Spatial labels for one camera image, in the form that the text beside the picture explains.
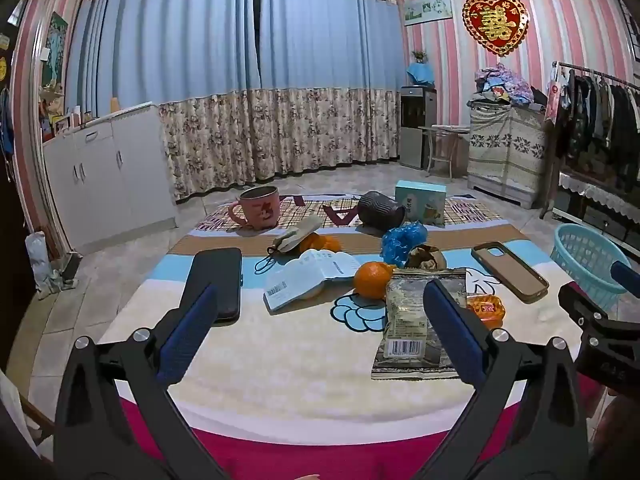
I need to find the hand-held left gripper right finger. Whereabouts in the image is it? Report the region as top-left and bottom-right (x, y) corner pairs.
(415, 279), (596, 480)

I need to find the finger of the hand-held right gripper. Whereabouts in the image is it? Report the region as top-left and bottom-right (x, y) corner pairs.
(558, 282), (618, 336)
(610, 260), (640, 290)

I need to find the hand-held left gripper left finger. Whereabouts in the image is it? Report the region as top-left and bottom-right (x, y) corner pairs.
(52, 280), (228, 480)

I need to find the teal plastic basket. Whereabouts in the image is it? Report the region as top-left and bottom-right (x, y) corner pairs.
(551, 223), (633, 313)

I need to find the grey snack wrapper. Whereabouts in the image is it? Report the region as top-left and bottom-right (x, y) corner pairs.
(371, 267), (468, 380)

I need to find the brown paper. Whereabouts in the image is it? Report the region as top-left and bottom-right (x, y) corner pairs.
(404, 245), (447, 270)

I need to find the blue plastic bag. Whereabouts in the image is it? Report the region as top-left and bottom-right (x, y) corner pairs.
(381, 221), (430, 267)

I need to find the white paper packet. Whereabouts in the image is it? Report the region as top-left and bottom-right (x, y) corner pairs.
(263, 251), (362, 313)

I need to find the person's right forearm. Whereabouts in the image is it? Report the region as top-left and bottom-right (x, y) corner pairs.
(592, 391), (640, 480)

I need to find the small orange packet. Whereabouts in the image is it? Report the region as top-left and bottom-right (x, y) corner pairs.
(466, 294), (505, 323)

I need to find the black phone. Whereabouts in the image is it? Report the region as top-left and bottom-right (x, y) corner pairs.
(191, 247), (244, 322)

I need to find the low stand with lace cloth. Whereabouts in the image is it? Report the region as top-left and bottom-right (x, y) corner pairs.
(552, 170), (640, 250)

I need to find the brown phone case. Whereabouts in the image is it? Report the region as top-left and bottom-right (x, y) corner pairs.
(471, 241), (550, 302)

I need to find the teal box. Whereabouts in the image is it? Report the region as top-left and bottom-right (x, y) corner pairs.
(394, 180), (447, 226)

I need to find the pink mug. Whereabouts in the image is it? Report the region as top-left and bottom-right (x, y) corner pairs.
(227, 186), (282, 232)

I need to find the dark ribbed cup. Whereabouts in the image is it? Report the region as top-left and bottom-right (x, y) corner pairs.
(357, 191), (407, 226)

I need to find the beige face mask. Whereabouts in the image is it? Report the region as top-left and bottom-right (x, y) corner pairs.
(254, 215), (322, 275)

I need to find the row of hanging clothes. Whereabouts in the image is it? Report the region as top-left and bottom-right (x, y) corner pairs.
(560, 69), (640, 196)

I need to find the grey crumpled bag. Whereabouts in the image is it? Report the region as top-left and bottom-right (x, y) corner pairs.
(25, 232), (77, 301)

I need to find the cabinet with patterned cover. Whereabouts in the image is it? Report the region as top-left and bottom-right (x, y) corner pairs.
(467, 100), (548, 209)

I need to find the white cabinet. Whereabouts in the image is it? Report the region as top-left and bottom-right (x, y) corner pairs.
(42, 101), (178, 253)

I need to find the magenta cloth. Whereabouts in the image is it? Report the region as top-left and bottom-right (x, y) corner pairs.
(117, 395), (608, 480)

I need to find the pink hanging bag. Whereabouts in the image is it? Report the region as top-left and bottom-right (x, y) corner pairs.
(545, 67), (566, 124)

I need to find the small folding table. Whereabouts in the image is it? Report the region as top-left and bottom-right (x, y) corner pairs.
(419, 124), (471, 180)

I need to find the water dispenser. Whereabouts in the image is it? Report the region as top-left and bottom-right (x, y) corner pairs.
(399, 85), (437, 170)

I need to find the metal clothes rack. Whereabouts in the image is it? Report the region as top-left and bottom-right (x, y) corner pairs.
(540, 61), (640, 221)

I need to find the pile of clothes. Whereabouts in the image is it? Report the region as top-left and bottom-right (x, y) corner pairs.
(467, 64), (536, 108)

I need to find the blue cloth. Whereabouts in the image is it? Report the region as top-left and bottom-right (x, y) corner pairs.
(406, 62), (435, 87)

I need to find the blue floral curtain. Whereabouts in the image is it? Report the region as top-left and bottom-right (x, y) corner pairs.
(256, 0), (406, 181)
(65, 0), (263, 203)

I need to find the red heart wall decoration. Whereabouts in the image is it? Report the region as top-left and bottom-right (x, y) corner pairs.
(462, 0), (530, 57)

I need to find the wall painting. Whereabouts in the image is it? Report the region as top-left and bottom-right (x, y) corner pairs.
(44, 11), (69, 96)

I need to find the landscape wall poster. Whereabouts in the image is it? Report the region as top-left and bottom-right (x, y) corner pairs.
(404, 0), (453, 27)

